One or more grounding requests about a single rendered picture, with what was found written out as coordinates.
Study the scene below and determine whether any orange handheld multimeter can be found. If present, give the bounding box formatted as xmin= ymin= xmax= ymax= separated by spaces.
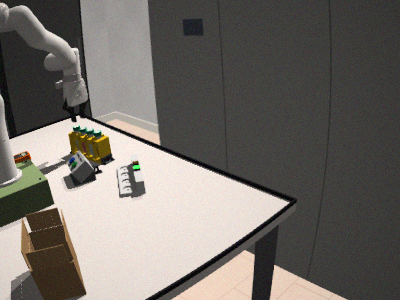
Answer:
xmin=13 ymin=151 xmax=31 ymax=163

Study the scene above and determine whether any black table edge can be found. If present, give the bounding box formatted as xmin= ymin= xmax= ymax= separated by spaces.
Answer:
xmin=9 ymin=115 xmax=297 ymax=300

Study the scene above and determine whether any brown cardboard box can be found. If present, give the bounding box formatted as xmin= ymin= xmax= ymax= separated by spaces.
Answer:
xmin=21 ymin=208 xmax=87 ymax=300

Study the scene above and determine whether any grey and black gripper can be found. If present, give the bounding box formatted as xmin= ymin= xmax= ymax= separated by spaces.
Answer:
xmin=62 ymin=78 xmax=89 ymax=123

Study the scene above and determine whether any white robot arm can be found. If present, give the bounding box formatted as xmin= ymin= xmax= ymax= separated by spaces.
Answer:
xmin=0 ymin=3 xmax=81 ymax=187

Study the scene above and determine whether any grey button housing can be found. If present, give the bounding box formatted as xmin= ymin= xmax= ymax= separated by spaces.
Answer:
xmin=67 ymin=151 xmax=103 ymax=186

